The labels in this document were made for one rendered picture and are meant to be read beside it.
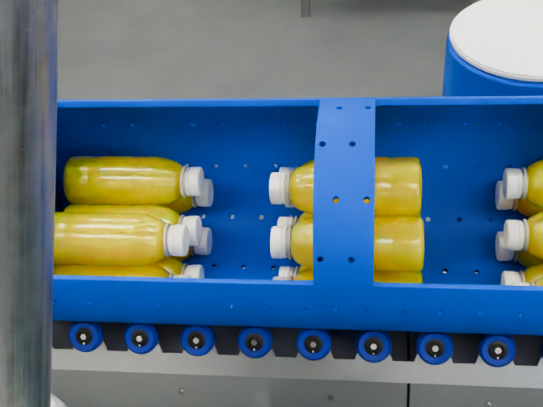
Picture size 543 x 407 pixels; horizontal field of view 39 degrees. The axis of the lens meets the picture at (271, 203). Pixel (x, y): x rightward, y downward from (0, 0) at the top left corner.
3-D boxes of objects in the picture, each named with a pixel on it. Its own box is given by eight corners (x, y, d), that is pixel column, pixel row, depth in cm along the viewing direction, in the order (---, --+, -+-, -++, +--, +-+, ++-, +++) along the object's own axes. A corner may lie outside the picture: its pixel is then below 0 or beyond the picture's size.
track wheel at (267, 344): (271, 325, 98) (273, 321, 100) (236, 325, 98) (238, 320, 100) (271, 360, 98) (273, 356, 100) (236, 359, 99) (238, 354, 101)
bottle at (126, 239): (45, 275, 97) (172, 278, 95) (30, 237, 93) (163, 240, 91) (61, 237, 102) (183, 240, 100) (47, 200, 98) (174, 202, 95)
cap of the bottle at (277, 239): (288, 261, 95) (273, 261, 95) (288, 230, 96) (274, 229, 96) (284, 255, 91) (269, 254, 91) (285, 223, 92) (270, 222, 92)
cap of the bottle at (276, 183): (283, 202, 92) (268, 202, 92) (287, 206, 96) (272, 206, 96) (284, 169, 93) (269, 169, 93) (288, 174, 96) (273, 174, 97)
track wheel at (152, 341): (155, 322, 100) (159, 318, 102) (121, 320, 100) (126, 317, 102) (156, 356, 100) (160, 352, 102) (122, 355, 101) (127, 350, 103)
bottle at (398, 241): (421, 276, 94) (287, 274, 96) (421, 223, 95) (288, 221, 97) (425, 266, 87) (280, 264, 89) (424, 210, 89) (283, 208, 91)
